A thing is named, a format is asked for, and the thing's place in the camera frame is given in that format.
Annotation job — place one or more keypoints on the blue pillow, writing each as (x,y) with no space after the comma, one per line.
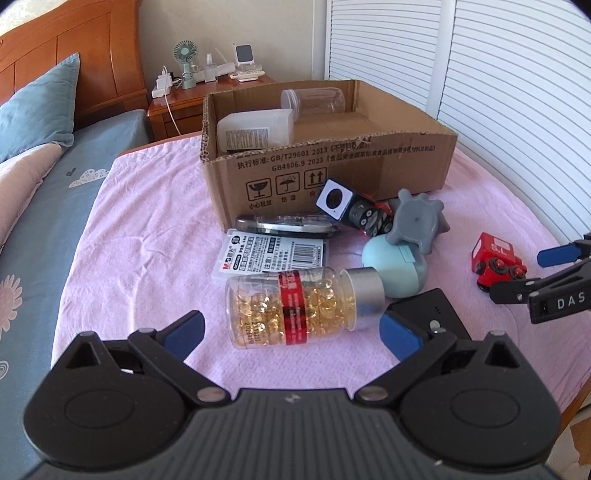
(41,110)

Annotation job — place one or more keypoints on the white louvered closet door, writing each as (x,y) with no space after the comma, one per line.
(388,41)
(521,92)

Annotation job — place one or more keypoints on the grey plush toy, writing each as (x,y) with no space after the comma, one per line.
(415,221)

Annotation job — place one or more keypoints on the black rectangular device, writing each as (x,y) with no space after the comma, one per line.
(425,309)

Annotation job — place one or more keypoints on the white remote control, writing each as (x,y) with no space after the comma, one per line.
(247,75)

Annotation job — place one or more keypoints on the wooden headboard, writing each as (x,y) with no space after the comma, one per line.
(69,37)

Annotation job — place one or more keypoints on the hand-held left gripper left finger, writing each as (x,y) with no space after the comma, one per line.
(184,333)

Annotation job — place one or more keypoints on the clear plastic jar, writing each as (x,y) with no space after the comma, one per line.
(318,101)

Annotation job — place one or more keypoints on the pink pillow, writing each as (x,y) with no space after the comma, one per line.
(18,184)

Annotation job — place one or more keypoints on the white power strip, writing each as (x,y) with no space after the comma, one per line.
(161,85)

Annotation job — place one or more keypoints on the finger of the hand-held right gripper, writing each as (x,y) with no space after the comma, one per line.
(559,254)
(512,290)

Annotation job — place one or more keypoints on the brown cardboard box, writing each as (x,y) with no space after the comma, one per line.
(351,166)

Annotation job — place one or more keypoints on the grey-blue bed sheet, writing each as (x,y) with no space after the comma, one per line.
(55,221)

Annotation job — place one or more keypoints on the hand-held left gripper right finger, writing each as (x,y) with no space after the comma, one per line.
(398,337)

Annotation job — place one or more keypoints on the green desk fan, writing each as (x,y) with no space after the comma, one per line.
(186,55)

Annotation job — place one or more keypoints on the white plastic bottle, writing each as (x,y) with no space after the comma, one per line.
(258,131)

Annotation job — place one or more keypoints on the clear bottle of yellow capsules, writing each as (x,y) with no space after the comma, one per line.
(300,309)

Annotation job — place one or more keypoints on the pale teal egg-shaped device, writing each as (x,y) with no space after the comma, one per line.
(392,272)

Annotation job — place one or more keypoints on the red toy car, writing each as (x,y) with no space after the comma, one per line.
(494,258)

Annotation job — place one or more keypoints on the black toy train car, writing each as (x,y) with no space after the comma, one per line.
(334,198)

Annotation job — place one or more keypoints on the black correction tape dispenser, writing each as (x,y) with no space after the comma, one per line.
(281,225)

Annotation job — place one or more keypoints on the pink towel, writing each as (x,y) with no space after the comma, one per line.
(152,249)

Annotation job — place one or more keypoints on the wooden nightstand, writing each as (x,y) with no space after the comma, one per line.
(184,113)

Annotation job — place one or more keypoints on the small clear spray bottle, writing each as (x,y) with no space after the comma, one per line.
(210,71)

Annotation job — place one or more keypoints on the white phone stand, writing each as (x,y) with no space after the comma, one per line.
(243,55)

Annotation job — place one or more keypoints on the white barcode packet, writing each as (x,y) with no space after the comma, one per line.
(268,254)

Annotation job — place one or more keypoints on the wooden bed frame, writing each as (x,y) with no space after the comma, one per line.
(575,424)

